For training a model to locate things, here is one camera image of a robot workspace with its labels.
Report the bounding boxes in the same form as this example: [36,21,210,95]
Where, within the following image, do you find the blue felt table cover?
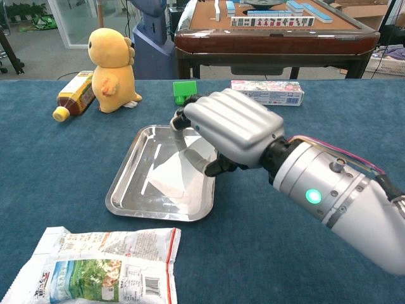
[0,79,405,304]

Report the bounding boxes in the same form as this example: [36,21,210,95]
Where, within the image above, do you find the floral toothpaste box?
[230,79,305,106]

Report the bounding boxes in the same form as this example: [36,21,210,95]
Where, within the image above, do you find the purple cloth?
[386,47,405,61]

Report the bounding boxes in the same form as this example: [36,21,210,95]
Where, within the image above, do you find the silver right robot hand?
[170,88,285,177]

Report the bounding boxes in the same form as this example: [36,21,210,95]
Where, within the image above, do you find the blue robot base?
[130,0,178,80]

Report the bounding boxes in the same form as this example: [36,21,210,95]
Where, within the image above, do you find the green potted plants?
[6,3,48,20]

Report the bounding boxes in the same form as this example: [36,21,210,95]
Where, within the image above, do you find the short blue mahjong tile row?
[247,9,294,18]

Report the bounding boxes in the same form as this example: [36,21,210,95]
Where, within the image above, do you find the white paper sheet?
[147,134,219,203]

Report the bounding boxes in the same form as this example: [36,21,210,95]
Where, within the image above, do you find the stainless steel tray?
[104,124,219,222]

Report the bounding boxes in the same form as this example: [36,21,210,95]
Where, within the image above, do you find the yellow plush toy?
[87,27,143,114]

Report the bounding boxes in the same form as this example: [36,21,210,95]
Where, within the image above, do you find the brown mahjong table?
[173,0,381,80]

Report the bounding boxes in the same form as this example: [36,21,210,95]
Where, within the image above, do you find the long blue mahjong tile row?
[302,3,333,23]

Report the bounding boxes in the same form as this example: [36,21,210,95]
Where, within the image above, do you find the green plastic building block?
[172,80,199,106]

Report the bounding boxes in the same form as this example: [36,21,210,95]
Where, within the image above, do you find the face-up mahjong tile row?
[230,16,316,28]

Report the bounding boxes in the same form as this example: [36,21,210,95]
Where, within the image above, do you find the green bag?
[31,14,58,31]

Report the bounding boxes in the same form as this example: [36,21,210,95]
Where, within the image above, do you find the black mahjong table dish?
[243,0,287,10]

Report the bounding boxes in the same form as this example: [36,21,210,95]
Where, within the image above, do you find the black stand leg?
[0,27,25,75]

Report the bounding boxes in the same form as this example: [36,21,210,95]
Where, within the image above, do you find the white glass door frame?
[47,0,105,50]

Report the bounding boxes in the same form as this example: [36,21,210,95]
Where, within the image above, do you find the white plastic basket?
[365,47,405,77]

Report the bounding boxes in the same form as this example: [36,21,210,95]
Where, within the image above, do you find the tea bottle with yellow cap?
[52,70,96,122]

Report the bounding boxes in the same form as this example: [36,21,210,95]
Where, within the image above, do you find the white printed snack bag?
[0,225,182,304]

